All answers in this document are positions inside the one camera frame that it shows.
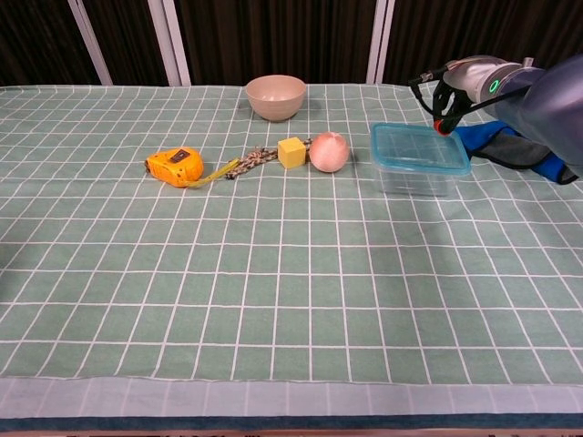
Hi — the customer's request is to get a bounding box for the clear plastic container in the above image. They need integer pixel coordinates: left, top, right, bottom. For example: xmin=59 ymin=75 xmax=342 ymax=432
xmin=377 ymin=166 xmax=464 ymax=198

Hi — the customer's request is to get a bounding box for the braided rope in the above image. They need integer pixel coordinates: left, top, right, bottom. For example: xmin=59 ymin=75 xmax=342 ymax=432
xmin=225 ymin=137 xmax=314 ymax=181

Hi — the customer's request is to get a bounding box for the dark pleated curtain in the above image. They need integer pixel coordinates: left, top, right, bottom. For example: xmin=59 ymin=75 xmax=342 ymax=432
xmin=0 ymin=0 xmax=583 ymax=87

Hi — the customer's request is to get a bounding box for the green checked tablecloth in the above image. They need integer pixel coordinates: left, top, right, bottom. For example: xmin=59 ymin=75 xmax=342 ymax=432
xmin=0 ymin=80 xmax=583 ymax=432

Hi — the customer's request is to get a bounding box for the orange tape measure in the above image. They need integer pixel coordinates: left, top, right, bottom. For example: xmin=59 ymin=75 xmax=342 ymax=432
xmin=145 ymin=147 xmax=241 ymax=188

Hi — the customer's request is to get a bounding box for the pink peach ball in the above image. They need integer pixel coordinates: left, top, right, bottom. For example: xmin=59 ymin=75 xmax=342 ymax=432
xmin=308 ymin=131 xmax=351 ymax=175

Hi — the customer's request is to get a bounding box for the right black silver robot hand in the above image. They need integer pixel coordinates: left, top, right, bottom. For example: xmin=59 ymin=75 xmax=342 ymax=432
xmin=431 ymin=55 xmax=492 ymax=137

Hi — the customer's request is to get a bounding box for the white metal frame post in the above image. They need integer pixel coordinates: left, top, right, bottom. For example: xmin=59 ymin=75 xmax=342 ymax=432
xmin=366 ymin=0 xmax=395 ymax=85
xmin=67 ymin=0 xmax=114 ymax=86
xmin=148 ymin=0 xmax=191 ymax=86

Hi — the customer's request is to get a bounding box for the beige bowl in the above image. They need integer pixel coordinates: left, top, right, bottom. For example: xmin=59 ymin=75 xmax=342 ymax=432
xmin=244 ymin=75 xmax=307 ymax=123

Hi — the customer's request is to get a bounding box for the yellow cube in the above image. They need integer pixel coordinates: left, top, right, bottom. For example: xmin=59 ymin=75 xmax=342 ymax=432
xmin=277 ymin=136 xmax=306 ymax=170

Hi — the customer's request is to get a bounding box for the blue transparent container lid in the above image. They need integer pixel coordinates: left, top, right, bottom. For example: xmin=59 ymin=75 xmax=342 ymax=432
xmin=371 ymin=122 xmax=473 ymax=177

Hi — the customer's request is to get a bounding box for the blue grey cloth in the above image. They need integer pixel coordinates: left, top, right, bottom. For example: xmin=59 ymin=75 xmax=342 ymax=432
xmin=455 ymin=120 xmax=579 ymax=186

